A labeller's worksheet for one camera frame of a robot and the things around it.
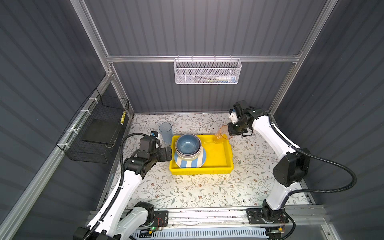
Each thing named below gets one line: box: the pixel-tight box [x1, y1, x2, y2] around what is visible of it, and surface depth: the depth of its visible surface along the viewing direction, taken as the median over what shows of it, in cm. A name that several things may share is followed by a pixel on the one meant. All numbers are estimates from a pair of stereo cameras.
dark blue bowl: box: [176, 134, 201, 156], surface depth 91 cm
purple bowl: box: [174, 139, 202, 159], surface depth 84 cm
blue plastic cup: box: [159, 122, 173, 143], surface depth 98 cm
